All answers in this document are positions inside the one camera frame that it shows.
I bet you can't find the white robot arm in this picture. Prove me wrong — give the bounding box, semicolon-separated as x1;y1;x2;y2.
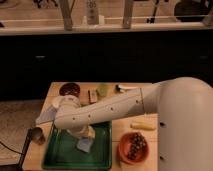
55;77;213;171

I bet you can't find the dark red bowl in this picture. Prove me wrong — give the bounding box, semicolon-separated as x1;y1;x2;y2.
59;83;80;97

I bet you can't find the green plastic tray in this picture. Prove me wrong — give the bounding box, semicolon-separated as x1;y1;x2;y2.
42;122;112;171

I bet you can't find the green cup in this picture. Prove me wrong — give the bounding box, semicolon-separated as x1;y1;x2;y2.
97;84;108;97

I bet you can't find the orange bowl with grapes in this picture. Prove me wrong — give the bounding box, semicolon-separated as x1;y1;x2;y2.
117;132;149;165

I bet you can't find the black cable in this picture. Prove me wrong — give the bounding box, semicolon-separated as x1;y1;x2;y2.
0;128;34;171

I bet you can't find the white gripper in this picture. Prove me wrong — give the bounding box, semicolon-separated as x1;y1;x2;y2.
67;125;95;139

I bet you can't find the brown wooden block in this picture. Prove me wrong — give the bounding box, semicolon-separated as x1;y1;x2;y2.
88;90;98;103

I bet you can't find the grey cloth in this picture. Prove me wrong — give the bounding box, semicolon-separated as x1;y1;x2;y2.
36;105;57;124

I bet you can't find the white plate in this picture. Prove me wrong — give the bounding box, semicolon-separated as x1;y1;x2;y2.
51;96;64;109

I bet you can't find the wooden shelf post right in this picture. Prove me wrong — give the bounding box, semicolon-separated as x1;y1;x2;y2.
122;0;134;29

